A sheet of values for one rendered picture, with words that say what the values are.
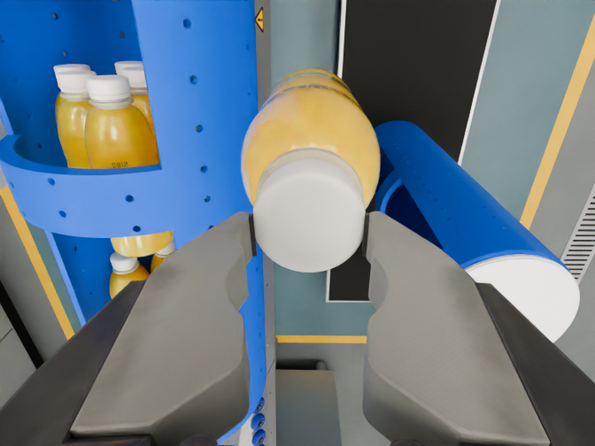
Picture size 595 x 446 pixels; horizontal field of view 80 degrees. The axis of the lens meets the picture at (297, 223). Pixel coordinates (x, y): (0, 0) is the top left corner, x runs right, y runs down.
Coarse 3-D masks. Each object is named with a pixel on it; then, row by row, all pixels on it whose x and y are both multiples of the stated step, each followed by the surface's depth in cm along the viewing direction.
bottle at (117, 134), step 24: (96, 120) 35; (120, 120) 35; (144, 120) 38; (96, 144) 35; (120, 144) 36; (144, 144) 37; (96, 168) 37; (120, 240) 41; (144, 240) 41; (168, 240) 44
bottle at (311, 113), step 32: (288, 96) 16; (320, 96) 16; (352, 96) 20; (256, 128) 16; (288, 128) 14; (320, 128) 14; (352, 128) 15; (256, 160) 14; (288, 160) 13; (352, 160) 14; (256, 192) 14
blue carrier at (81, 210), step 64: (0, 0) 39; (64, 0) 44; (128, 0) 48; (192, 0) 28; (0, 64) 39; (64, 64) 46; (192, 64) 30; (256, 64) 40; (192, 128) 33; (64, 192) 32; (128, 192) 32; (192, 192) 35; (64, 256) 50; (256, 256) 49; (256, 320) 53; (256, 384) 59
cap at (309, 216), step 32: (320, 160) 12; (288, 192) 11; (320, 192) 11; (352, 192) 11; (256, 224) 12; (288, 224) 12; (320, 224) 12; (352, 224) 12; (288, 256) 13; (320, 256) 13
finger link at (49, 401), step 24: (120, 312) 8; (72, 336) 7; (96, 336) 7; (48, 360) 7; (72, 360) 7; (96, 360) 7; (24, 384) 6; (48, 384) 6; (72, 384) 6; (24, 408) 6; (48, 408) 6; (72, 408) 6; (0, 432) 6; (24, 432) 6; (48, 432) 6
